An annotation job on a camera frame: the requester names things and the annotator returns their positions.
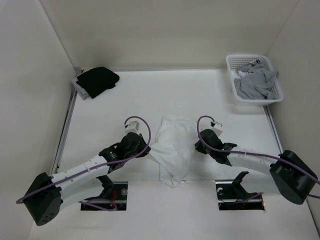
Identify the white tank top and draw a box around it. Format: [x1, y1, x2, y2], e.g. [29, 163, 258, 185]
[149, 115, 197, 188]

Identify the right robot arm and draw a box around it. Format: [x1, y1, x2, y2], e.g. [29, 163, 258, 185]
[195, 129, 320, 205]

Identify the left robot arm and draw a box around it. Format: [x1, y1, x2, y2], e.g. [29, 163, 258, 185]
[20, 132, 151, 226]

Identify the grey tank top in basket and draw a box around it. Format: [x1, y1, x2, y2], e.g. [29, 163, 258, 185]
[233, 59, 277, 100]

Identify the folded grey tank top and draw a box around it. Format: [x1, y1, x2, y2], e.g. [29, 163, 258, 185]
[71, 77, 90, 100]

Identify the folded black tank top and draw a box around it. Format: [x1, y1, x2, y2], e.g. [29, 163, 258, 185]
[76, 67, 120, 99]

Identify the white plastic basket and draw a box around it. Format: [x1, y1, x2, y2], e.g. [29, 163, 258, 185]
[225, 54, 284, 106]

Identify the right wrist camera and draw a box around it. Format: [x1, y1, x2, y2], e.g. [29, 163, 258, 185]
[210, 121, 223, 136]

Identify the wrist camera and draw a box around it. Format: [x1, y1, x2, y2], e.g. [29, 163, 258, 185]
[124, 121, 140, 134]
[210, 121, 223, 136]

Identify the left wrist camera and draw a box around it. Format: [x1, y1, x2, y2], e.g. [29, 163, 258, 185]
[124, 121, 140, 134]

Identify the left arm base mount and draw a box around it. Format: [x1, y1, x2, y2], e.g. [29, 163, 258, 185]
[80, 175, 129, 212]

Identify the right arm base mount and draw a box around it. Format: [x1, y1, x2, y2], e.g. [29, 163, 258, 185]
[215, 171, 265, 211]

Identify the right metal table rail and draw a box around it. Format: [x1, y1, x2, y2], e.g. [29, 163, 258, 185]
[262, 106, 284, 164]

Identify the metal table rail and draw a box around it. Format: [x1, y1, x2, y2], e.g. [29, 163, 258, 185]
[48, 81, 78, 175]
[262, 106, 284, 164]

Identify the left metal table rail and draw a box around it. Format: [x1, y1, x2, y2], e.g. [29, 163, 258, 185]
[48, 81, 78, 175]

